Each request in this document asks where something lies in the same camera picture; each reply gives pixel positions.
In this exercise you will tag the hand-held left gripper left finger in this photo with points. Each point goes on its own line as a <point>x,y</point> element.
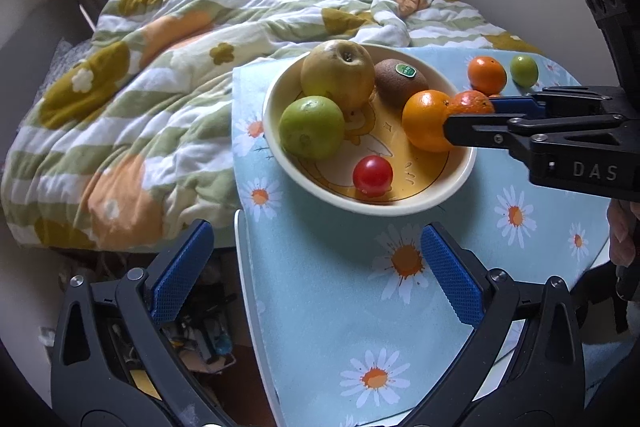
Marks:
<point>182,272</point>

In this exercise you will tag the red cherry tomato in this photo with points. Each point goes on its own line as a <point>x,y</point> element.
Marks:
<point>372,176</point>

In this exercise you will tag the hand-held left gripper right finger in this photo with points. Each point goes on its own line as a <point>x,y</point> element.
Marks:
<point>452,277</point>

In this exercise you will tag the person's right hand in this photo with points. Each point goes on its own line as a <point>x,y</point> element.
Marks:
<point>624,232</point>

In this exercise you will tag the green striped floral quilt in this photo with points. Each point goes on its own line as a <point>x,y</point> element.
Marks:
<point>150,107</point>

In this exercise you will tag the white table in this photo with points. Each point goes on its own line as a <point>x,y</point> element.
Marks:
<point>255,307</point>

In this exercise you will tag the grey patterned pillow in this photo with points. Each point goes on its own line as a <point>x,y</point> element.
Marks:
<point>62,62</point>

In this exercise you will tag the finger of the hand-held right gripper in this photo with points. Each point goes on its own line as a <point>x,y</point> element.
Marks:
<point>515,105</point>
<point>480,132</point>

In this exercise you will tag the yellow pear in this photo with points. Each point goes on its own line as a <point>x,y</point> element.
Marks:
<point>337,74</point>

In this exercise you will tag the cream bowl with duck print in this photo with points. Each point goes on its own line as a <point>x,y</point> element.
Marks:
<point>325,177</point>

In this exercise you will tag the cluttered storage box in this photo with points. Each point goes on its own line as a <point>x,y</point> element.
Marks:
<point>205,337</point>

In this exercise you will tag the green lime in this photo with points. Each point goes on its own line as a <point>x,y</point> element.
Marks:
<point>523,69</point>
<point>311,127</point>

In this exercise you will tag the grey headboard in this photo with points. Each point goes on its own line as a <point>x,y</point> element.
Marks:
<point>62,9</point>

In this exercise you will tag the brown kiwi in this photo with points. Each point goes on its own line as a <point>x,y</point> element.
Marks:
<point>400,82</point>

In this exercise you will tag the blue daisy print tablecloth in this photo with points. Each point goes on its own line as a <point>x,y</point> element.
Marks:
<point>340,307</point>

